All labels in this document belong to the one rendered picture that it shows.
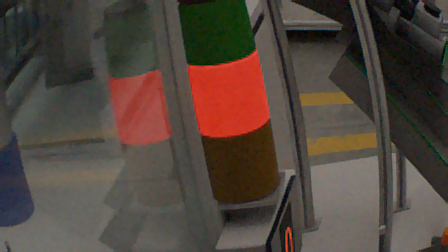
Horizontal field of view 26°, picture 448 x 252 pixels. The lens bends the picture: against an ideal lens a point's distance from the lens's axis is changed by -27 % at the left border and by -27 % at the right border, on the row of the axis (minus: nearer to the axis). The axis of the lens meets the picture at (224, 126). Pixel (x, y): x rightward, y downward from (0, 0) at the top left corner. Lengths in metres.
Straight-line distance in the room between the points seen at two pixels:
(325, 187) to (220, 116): 0.99
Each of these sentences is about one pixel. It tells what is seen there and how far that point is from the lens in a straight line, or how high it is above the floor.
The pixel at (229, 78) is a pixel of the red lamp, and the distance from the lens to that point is 0.84.
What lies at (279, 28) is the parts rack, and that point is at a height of 1.16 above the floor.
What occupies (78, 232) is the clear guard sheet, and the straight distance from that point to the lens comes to 0.61.
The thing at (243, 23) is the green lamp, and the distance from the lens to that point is 0.84.
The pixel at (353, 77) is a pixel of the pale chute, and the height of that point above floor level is 1.19.
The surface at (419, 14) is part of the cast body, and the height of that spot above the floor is 1.26.
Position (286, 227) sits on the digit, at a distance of 0.91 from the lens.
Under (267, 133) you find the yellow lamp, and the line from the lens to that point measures 0.87.
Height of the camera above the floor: 1.62
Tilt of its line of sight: 21 degrees down
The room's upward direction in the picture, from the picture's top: 11 degrees counter-clockwise
